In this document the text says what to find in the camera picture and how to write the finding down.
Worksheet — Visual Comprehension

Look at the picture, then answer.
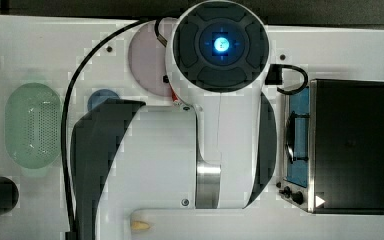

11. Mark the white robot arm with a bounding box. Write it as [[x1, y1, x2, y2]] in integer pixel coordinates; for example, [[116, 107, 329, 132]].
[[70, 0, 277, 240]]

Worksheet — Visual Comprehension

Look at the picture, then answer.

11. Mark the blue small bowl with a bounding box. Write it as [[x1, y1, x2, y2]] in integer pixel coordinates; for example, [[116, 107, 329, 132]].
[[87, 89, 120, 111]]

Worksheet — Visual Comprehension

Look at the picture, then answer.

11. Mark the peeled banana toy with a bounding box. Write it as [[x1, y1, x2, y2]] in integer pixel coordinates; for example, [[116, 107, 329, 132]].
[[131, 221, 151, 231]]

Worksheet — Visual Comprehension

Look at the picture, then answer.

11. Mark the black toaster oven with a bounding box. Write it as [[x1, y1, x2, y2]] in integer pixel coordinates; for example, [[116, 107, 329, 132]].
[[277, 79, 384, 215]]

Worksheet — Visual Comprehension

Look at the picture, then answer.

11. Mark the green perforated colander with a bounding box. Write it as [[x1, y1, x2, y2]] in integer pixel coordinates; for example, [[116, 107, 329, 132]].
[[4, 83, 62, 169]]

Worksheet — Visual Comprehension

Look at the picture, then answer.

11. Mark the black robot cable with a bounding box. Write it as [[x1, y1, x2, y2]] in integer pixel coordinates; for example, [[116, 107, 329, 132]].
[[60, 18, 154, 240]]

